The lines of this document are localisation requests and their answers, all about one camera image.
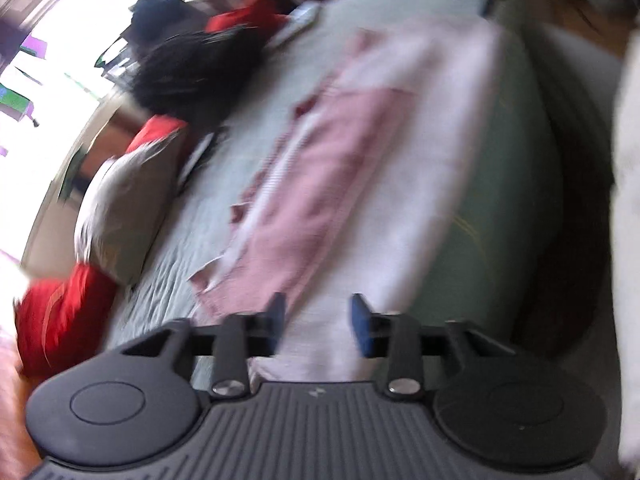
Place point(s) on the red cushion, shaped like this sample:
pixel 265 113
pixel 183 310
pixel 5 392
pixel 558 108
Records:
pixel 250 15
pixel 157 132

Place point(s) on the window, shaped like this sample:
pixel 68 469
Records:
pixel 45 85

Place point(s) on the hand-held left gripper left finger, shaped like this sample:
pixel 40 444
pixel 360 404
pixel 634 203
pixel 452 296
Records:
pixel 277 325

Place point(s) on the grey green pillow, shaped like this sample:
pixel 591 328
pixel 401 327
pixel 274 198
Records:
pixel 125 215

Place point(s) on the black backpack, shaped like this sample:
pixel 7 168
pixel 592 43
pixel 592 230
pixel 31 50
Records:
pixel 200 75

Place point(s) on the red cushions at left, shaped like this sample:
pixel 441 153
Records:
pixel 65 320

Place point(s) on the person's white fleece top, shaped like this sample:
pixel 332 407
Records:
pixel 629 260

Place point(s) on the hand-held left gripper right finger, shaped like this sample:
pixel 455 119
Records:
pixel 359 325

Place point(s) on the pink and white sweater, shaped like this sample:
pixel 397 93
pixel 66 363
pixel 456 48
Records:
pixel 375 170

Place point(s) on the grey mattress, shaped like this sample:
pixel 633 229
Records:
pixel 585 210

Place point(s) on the green plaid blanket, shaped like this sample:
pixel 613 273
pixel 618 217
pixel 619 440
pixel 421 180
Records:
pixel 515 170

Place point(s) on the thick paperback book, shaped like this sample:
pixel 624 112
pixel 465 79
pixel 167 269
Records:
pixel 297 22

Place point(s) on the hanging dark garment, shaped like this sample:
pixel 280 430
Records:
pixel 162 12

